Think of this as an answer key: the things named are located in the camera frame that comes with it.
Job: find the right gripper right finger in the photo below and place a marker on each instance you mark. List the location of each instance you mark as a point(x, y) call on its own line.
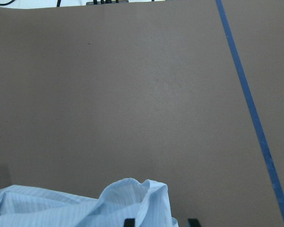
point(193, 222)

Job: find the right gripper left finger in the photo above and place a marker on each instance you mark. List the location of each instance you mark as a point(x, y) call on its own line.
point(129, 222)

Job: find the light blue button shirt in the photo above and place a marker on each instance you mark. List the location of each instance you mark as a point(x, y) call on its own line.
point(146, 203)

